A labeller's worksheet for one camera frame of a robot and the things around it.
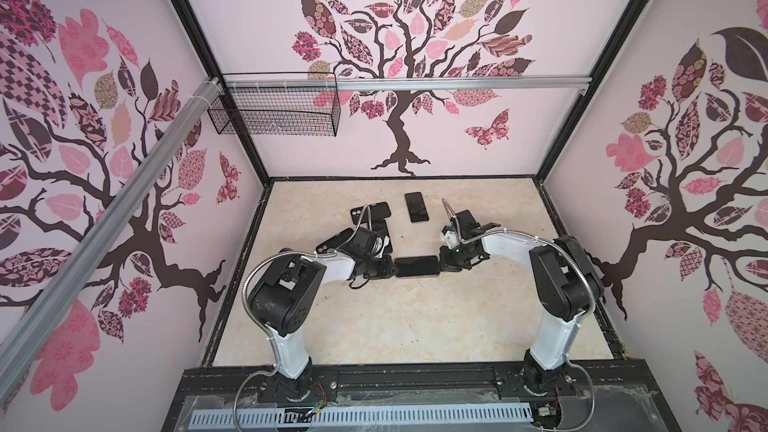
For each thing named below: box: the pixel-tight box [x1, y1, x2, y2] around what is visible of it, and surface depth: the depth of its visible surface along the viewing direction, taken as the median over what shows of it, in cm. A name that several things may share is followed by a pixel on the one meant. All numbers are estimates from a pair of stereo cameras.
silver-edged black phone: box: [404, 191, 429, 223], surface depth 112 cm
